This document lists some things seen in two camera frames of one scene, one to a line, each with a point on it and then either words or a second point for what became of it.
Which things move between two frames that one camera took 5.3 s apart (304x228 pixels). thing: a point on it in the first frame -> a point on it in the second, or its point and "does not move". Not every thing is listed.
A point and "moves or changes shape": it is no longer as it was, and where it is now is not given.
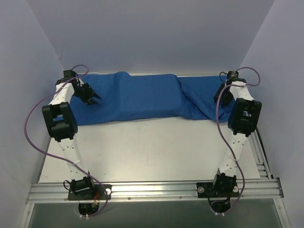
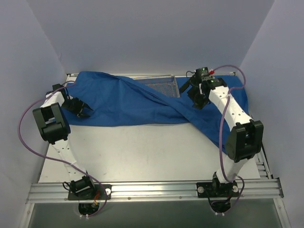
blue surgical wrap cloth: [123, 95] moves or changes shape
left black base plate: [98, 192] does not move
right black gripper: [224, 95] -> [198, 99]
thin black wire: [220, 75] -> [194, 71]
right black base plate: [210, 190] does not move
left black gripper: [86, 92] -> [77, 108]
